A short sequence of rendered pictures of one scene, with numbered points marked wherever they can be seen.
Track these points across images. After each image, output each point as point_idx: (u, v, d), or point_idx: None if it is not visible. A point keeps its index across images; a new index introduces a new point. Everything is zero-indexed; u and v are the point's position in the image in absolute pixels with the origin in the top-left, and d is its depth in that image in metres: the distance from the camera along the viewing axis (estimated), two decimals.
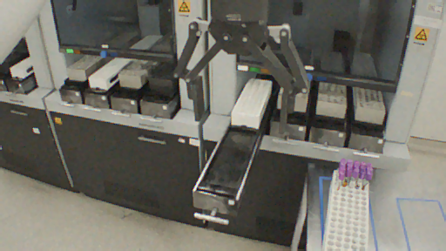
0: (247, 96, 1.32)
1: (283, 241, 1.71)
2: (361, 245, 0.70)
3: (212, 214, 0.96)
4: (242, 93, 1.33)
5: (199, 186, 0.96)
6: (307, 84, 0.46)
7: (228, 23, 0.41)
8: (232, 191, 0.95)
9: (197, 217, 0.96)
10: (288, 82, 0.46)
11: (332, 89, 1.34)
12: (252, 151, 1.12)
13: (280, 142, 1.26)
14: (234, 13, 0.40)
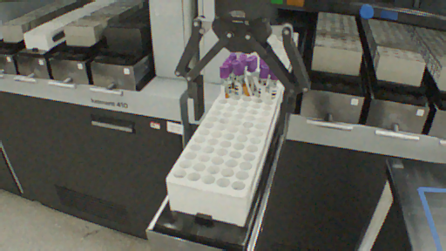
0: None
1: None
2: (241, 170, 0.42)
3: None
4: None
5: (161, 223, 0.41)
6: (307, 83, 0.46)
7: (233, 20, 0.42)
8: (236, 235, 0.39)
9: None
10: (289, 81, 0.47)
11: (395, 43, 0.79)
12: (275, 141, 0.56)
13: (320, 125, 0.71)
14: (239, 10, 0.40)
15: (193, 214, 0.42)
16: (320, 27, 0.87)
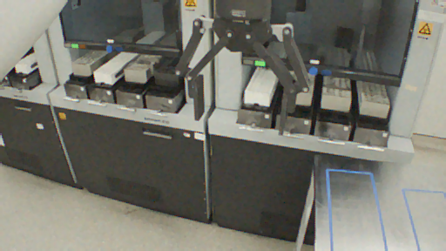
0: None
1: (287, 237, 1.72)
2: (267, 89, 1.33)
3: (253, 126, 1.31)
4: None
5: (243, 105, 1.32)
6: (307, 83, 0.46)
7: (233, 20, 0.42)
8: (266, 108, 1.30)
9: (240, 129, 1.31)
10: (290, 81, 0.47)
11: (336, 84, 1.35)
12: (278, 86, 1.47)
13: (286, 135, 1.27)
14: (239, 9, 0.41)
15: None
16: (291, 72, 1.43)
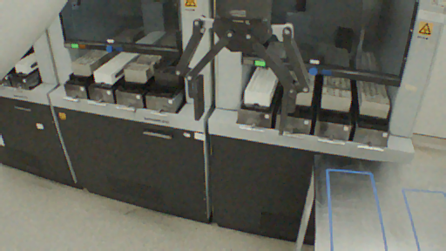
0: None
1: (287, 237, 1.72)
2: (267, 89, 1.33)
3: (253, 126, 1.31)
4: None
5: (243, 105, 1.32)
6: (307, 83, 0.46)
7: (233, 20, 0.42)
8: (266, 108, 1.30)
9: (240, 129, 1.31)
10: (290, 81, 0.47)
11: (336, 84, 1.35)
12: (278, 86, 1.47)
13: (286, 135, 1.27)
14: (239, 9, 0.41)
15: (253, 104, 1.33)
16: (291, 72, 1.43)
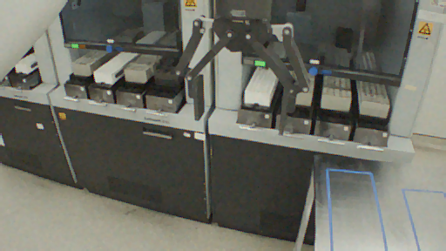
0: None
1: (287, 237, 1.72)
2: (267, 89, 1.33)
3: (253, 126, 1.31)
4: None
5: (243, 105, 1.32)
6: (307, 83, 0.46)
7: (233, 20, 0.42)
8: (266, 108, 1.30)
9: (240, 129, 1.31)
10: (290, 81, 0.47)
11: (336, 84, 1.35)
12: (278, 86, 1.47)
13: (286, 135, 1.27)
14: (239, 9, 0.41)
15: (253, 104, 1.33)
16: (291, 72, 1.43)
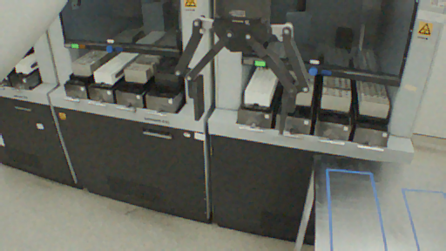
0: None
1: (287, 237, 1.72)
2: (267, 89, 1.33)
3: (253, 126, 1.31)
4: None
5: (243, 105, 1.32)
6: (307, 83, 0.46)
7: (233, 20, 0.42)
8: (266, 108, 1.30)
9: (240, 129, 1.31)
10: (290, 81, 0.47)
11: (336, 84, 1.35)
12: (278, 86, 1.47)
13: (286, 135, 1.27)
14: (239, 9, 0.41)
15: None
16: (291, 73, 1.43)
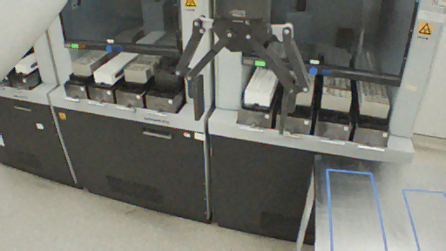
0: None
1: (287, 237, 1.72)
2: (267, 89, 1.33)
3: (253, 126, 1.31)
4: None
5: (243, 105, 1.32)
6: (307, 83, 0.46)
7: (233, 20, 0.42)
8: (266, 108, 1.30)
9: (240, 129, 1.31)
10: (290, 81, 0.47)
11: (336, 84, 1.35)
12: (278, 86, 1.47)
13: (286, 135, 1.27)
14: (239, 9, 0.41)
15: None
16: (291, 72, 1.43)
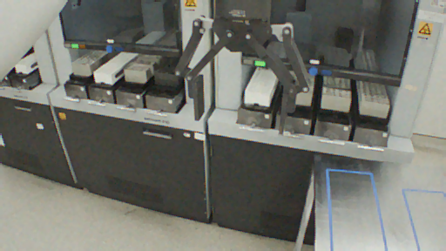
0: None
1: (287, 237, 1.72)
2: (267, 89, 1.33)
3: (253, 126, 1.31)
4: None
5: (243, 105, 1.32)
6: (307, 83, 0.46)
7: (233, 20, 0.42)
8: (266, 108, 1.30)
9: (240, 129, 1.31)
10: (290, 81, 0.47)
11: (336, 84, 1.35)
12: (278, 86, 1.47)
13: (286, 135, 1.27)
14: (239, 9, 0.41)
15: None
16: (291, 72, 1.43)
